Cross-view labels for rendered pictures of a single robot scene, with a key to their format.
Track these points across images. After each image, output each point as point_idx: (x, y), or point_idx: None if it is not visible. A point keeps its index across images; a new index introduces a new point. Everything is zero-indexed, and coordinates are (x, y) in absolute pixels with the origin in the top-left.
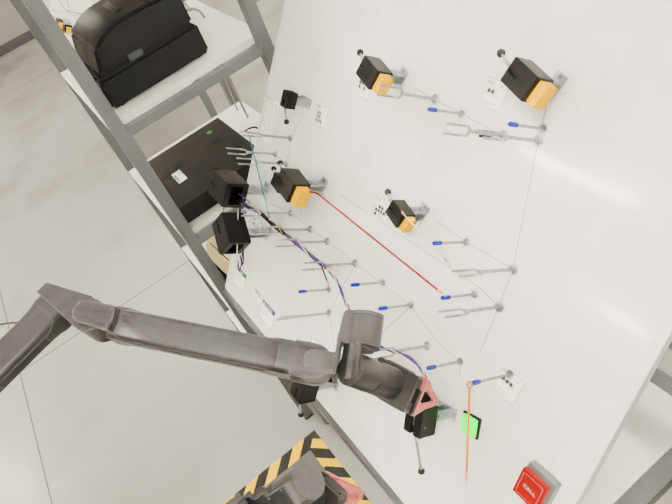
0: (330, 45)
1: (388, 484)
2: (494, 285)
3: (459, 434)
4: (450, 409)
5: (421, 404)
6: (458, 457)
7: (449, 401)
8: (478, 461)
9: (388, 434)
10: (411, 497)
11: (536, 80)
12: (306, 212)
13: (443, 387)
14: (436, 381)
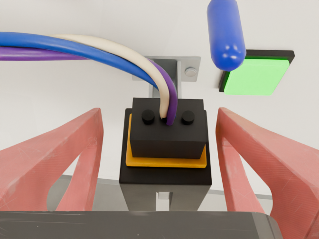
0: None
1: (66, 174)
2: None
3: (210, 95)
4: (180, 65)
5: (246, 211)
6: (208, 122)
7: (167, 48)
8: (264, 114)
9: (20, 140)
10: (116, 173)
11: None
12: None
13: (134, 22)
14: (98, 14)
